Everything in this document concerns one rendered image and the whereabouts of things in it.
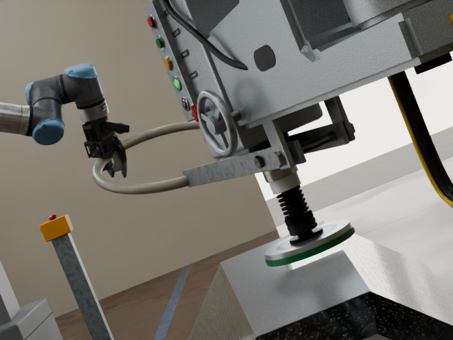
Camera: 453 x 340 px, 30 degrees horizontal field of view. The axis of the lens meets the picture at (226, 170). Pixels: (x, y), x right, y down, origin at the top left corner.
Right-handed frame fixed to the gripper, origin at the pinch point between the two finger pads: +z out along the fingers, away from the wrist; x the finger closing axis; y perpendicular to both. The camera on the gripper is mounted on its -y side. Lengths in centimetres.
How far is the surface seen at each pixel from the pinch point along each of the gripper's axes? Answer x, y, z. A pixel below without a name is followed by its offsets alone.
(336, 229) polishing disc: 95, 35, -3
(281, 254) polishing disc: 85, 45, -2
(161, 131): 8.2, -16.0, -7.2
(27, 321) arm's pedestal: -27, 34, 37
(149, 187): 31.9, 22.2, -6.5
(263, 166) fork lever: 82, 38, -21
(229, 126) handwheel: 86, 51, -36
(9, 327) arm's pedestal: -24, 43, 32
